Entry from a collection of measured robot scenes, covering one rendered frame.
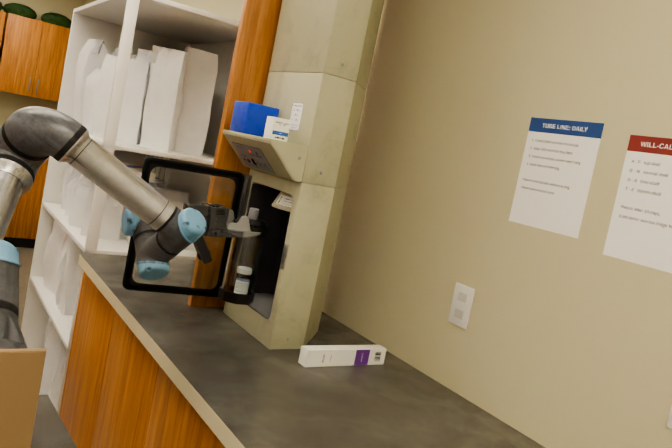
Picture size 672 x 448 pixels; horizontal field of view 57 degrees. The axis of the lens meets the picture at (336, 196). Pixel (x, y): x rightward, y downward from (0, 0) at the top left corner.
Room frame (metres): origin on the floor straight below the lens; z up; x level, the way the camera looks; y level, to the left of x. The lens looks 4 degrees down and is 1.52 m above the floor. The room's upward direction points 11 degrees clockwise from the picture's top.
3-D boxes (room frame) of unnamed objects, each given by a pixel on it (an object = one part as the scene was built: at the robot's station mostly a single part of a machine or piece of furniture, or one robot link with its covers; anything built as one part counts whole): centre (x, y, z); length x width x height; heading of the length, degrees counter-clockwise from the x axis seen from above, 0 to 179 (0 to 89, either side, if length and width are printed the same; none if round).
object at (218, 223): (1.69, 0.34, 1.26); 0.12 x 0.08 x 0.09; 125
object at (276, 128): (1.72, 0.20, 1.54); 0.05 x 0.05 x 0.06; 32
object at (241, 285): (1.77, 0.22, 1.16); 0.11 x 0.11 x 0.21
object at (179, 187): (1.86, 0.43, 1.19); 0.30 x 0.01 x 0.40; 115
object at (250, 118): (1.84, 0.28, 1.56); 0.10 x 0.10 x 0.09; 35
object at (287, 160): (1.78, 0.24, 1.46); 0.32 x 0.11 x 0.10; 35
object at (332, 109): (1.88, 0.09, 1.33); 0.32 x 0.25 x 0.77; 35
